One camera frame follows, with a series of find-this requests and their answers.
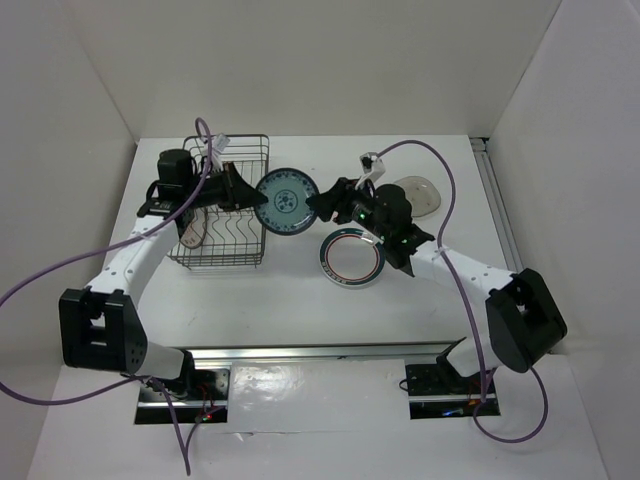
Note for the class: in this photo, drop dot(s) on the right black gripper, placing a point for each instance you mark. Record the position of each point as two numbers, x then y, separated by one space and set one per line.
339 197

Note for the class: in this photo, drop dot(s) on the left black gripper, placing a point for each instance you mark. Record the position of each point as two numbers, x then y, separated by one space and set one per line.
242 195

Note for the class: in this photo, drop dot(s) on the blue patterned plate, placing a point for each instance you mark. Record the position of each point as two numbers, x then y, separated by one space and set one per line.
286 212

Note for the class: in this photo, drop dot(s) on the orange sunburst plate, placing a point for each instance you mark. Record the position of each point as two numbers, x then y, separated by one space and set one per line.
195 234

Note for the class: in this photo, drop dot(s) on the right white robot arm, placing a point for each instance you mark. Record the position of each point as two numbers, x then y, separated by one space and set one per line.
417 253

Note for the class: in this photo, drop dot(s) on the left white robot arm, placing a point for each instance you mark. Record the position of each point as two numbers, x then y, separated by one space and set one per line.
100 326

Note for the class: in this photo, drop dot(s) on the teal red rimmed plate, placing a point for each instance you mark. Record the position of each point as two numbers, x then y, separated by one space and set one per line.
351 258

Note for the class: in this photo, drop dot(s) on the clear grey glass plate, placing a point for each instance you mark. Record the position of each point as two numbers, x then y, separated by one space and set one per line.
422 195

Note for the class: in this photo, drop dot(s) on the grey wire dish rack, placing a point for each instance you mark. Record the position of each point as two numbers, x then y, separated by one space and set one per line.
233 239

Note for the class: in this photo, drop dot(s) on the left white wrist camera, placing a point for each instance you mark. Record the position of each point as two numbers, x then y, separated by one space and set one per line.
219 145

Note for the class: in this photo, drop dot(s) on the aluminium rail front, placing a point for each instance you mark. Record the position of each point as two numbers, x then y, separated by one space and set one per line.
318 352

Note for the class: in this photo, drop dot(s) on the aluminium rail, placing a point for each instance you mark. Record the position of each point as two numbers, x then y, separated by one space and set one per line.
500 200
318 352

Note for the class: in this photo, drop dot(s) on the aluminium rail right side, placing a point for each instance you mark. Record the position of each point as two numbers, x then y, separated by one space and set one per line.
500 200

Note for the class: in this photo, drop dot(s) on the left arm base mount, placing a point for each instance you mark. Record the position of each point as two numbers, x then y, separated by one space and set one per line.
207 401

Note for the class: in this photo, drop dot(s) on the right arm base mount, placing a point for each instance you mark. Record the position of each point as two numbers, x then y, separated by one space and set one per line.
436 391

